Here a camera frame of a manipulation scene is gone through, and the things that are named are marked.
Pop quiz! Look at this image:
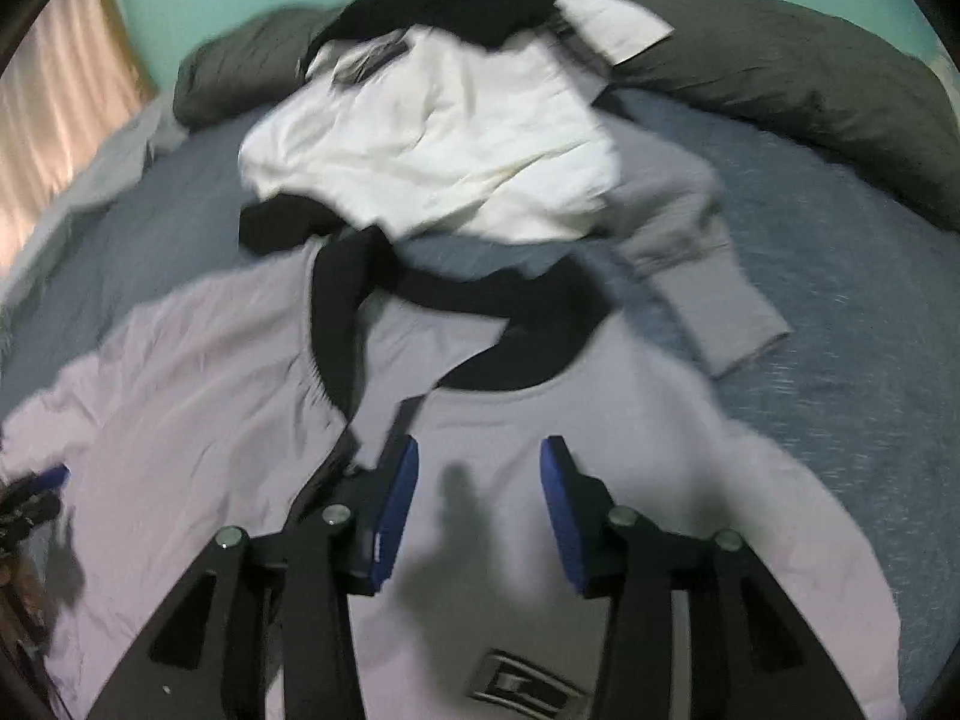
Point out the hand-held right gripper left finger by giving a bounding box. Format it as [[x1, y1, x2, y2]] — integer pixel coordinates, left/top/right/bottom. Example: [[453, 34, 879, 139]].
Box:
[[90, 435, 421, 720]]

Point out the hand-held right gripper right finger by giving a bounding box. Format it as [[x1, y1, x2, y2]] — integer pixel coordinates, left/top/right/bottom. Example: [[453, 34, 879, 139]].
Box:
[[540, 435, 863, 720]]

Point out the grey jacket with black trim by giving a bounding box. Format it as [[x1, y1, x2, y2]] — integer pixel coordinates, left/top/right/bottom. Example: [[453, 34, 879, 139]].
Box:
[[0, 229, 905, 720]]

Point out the light grey blanket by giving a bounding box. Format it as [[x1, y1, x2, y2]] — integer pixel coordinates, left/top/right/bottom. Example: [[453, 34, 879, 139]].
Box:
[[0, 101, 188, 293]]

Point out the bed with blue cover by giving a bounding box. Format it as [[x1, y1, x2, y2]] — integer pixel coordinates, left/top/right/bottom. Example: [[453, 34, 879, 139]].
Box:
[[0, 86, 960, 713]]

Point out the grey sweatshirt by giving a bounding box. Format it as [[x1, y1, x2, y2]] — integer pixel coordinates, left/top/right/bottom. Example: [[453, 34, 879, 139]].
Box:
[[585, 116, 792, 380]]

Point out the white t-shirt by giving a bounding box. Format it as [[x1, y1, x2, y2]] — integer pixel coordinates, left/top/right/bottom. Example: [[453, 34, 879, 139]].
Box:
[[238, 26, 623, 245]]

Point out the pink curtain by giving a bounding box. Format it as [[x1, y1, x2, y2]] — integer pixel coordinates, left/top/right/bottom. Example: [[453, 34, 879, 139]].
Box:
[[0, 0, 158, 278]]

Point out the dark grey duvet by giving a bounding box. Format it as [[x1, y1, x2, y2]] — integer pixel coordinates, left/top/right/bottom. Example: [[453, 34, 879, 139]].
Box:
[[172, 0, 960, 233]]

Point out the white grey garment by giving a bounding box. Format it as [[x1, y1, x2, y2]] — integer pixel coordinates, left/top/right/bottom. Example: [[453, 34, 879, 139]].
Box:
[[555, 0, 676, 102]]

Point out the black striped garment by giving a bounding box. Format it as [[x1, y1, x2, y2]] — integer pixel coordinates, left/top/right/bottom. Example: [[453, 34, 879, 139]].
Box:
[[304, 0, 560, 65]]

